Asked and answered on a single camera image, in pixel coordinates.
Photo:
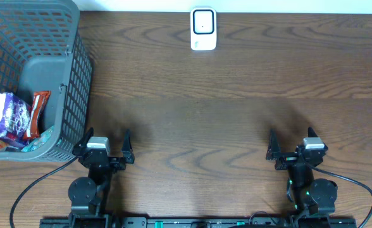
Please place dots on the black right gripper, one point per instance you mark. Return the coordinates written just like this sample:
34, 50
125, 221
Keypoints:
274, 152

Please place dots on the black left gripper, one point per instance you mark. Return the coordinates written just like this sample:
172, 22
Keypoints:
109, 160

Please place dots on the green wet wipes pack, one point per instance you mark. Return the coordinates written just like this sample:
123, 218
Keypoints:
38, 142

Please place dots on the red-brown snack bar wrapper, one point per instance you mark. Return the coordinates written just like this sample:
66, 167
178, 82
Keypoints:
39, 102

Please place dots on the purple snack bag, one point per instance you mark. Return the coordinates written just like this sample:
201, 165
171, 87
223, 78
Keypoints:
14, 117

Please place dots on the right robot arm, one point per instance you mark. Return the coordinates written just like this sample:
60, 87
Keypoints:
313, 198

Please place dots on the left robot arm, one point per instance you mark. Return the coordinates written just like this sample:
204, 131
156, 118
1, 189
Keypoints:
88, 195

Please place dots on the white barcode scanner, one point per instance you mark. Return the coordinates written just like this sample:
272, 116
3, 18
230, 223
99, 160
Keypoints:
203, 29

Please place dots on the grey plastic mesh basket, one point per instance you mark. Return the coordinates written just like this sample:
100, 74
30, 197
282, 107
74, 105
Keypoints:
41, 50

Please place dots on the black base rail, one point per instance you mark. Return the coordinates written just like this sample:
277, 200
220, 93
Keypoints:
141, 222

